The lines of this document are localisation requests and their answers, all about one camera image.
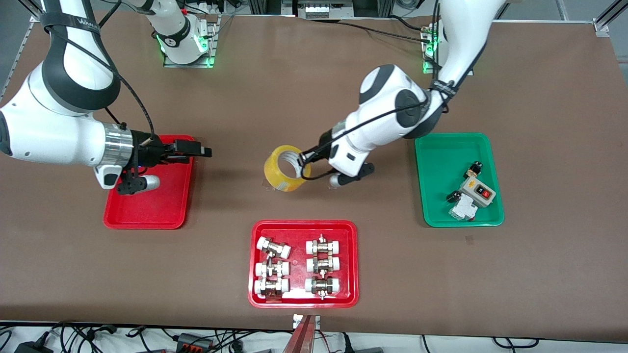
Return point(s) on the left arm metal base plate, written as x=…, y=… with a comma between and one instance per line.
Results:
x=428, y=68

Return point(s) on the green plastic tray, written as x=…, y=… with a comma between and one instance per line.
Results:
x=441, y=196

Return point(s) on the white power strip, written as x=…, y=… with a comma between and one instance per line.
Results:
x=324, y=10

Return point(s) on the black power adapter red plugs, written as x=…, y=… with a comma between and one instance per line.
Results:
x=194, y=340

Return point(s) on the small black plastic part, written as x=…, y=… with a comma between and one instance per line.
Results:
x=453, y=197

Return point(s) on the black brass knob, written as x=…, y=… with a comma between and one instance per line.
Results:
x=474, y=170

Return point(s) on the silver table corner bracket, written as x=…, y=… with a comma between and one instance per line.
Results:
x=602, y=28

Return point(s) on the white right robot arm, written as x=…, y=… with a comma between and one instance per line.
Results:
x=49, y=132

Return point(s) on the metal pipe fitting white caps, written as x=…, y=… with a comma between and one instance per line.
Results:
x=271, y=287
x=323, y=246
x=323, y=264
x=274, y=247
x=322, y=286
x=272, y=268

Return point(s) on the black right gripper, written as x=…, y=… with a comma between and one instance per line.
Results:
x=147, y=151

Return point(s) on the red tray holding fittings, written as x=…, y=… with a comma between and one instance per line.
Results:
x=299, y=264

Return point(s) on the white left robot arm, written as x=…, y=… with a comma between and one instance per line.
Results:
x=387, y=98

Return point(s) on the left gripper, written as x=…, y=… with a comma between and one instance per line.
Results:
x=321, y=147

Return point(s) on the yellow transparent tape roll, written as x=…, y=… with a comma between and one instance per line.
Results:
x=279, y=171

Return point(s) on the grey switch box red button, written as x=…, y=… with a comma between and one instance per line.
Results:
x=473, y=191

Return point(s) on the red aluminium bar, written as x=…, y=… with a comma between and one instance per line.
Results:
x=300, y=338

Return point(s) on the empty-style red plastic tray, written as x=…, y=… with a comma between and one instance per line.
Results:
x=162, y=211

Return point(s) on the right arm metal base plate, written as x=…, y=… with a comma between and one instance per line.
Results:
x=212, y=39

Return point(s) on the white circuit breaker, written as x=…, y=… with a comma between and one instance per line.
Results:
x=463, y=210

